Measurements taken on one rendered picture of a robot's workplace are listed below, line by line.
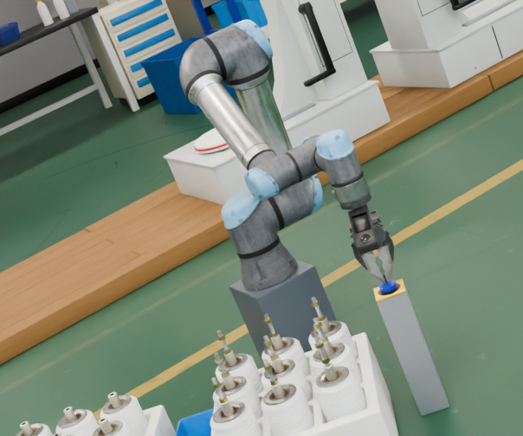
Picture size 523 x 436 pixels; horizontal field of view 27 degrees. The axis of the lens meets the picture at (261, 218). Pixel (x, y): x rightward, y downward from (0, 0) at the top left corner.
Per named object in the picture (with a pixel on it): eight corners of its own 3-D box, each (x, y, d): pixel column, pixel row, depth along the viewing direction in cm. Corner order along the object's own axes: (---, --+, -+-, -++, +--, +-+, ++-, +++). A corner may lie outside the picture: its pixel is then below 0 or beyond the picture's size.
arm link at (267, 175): (156, 48, 261) (258, 183, 235) (196, 29, 264) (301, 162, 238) (163, 80, 270) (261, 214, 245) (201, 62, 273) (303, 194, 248)
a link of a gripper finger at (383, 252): (397, 270, 250) (384, 234, 247) (400, 279, 244) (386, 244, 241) (384, 274, 250) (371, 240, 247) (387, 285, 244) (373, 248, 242)
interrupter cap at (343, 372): (311, 381, 233) (309, 379, 233) (339, 364, 236) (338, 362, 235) (326, 392, 227) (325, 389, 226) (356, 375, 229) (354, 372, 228)
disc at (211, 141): (185, 151, 464) (181, 142, 462) (244, 121, 474) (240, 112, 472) (213, 157, 436) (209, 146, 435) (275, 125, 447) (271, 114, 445)
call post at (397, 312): (416, 401, 259) (373, 289, 249) (445, 392, 258) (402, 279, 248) (421, 416, 252) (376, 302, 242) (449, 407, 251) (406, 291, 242)
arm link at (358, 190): (365, 179, 235) (330, 192, 236) (372, 197, 236) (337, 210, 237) (362, 169, 242) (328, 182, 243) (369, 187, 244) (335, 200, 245)
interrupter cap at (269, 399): (300, 396, 229) (299, 393, 229) (267, 411, 229) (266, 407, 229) (293, 381, 237) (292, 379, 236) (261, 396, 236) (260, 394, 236)
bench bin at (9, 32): (-5, 46, 751) (-12, 31, 748) (16, 37, 757) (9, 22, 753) (2, 46, 730) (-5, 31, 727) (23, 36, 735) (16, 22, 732)
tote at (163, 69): (162, 114, 709) (139, 62, 698) (212, 88, 726) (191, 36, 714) (196, 115, 666) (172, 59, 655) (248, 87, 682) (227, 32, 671)
